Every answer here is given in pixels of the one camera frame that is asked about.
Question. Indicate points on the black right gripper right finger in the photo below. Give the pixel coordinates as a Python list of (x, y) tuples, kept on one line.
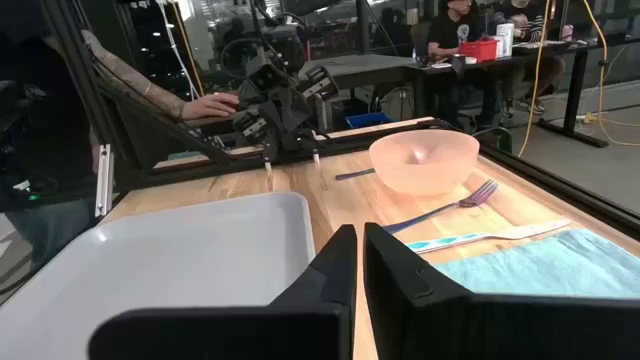
[(450, 330)]

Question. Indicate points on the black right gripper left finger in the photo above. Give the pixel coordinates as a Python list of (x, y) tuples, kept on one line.
[(310, 330)]

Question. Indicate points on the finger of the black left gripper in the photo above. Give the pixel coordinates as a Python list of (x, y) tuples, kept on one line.
[(267, 165), (316, 157)]

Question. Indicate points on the iridescent metal spoon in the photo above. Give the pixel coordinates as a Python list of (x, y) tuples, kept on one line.
[(355, 174)]

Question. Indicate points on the pink translucent bowl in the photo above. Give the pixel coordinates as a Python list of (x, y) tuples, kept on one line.
[(425, 165)]

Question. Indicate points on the teal cloth napkin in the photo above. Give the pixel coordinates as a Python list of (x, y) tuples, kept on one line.
[(550, 270)]

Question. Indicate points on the iridescent metal fork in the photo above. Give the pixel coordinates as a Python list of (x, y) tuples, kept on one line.
[(440, 207)]

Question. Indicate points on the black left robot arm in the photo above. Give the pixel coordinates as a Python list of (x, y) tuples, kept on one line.
[(280, 47)]

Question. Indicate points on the person's forearm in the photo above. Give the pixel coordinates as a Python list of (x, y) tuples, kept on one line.
[(130, 77)]

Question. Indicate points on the grey plastic tray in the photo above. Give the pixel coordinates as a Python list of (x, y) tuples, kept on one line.
[(165, 260)]

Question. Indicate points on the blue plastic bin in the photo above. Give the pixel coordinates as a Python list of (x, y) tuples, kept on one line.
[(369, 120)]

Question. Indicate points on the person's hand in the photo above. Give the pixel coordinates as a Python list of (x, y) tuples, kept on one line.
[(212, 106)]

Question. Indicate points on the black office desk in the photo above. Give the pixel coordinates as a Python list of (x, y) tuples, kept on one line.
[(360, 65)]

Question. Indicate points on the seated person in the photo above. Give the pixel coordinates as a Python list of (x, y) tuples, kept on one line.
[(452, 30), (530, 20)]

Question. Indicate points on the red plastic box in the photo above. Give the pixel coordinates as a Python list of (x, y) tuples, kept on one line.
[(479, 50)]

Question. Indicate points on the silver metal bracket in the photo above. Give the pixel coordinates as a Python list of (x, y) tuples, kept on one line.
[(104, 180)]

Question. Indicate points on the black aluminium table frame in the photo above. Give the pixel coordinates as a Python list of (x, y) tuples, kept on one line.
[(550, 186)]

